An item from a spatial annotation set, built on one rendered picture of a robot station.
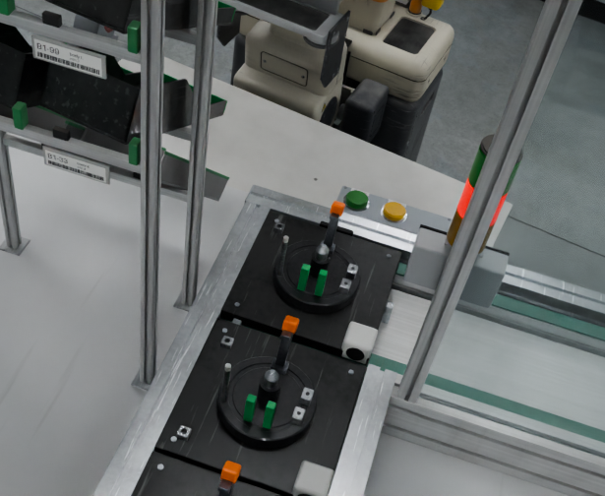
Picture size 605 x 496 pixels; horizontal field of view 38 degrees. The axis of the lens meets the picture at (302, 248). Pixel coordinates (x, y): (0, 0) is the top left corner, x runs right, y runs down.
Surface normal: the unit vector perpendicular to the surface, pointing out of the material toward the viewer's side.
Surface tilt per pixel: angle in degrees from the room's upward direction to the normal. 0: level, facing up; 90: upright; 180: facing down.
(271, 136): 0
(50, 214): 0
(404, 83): 90
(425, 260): 90
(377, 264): 0
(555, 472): 90
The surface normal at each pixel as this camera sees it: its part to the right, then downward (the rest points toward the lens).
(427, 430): -0.29, 0.67
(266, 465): 0.14, -0.68
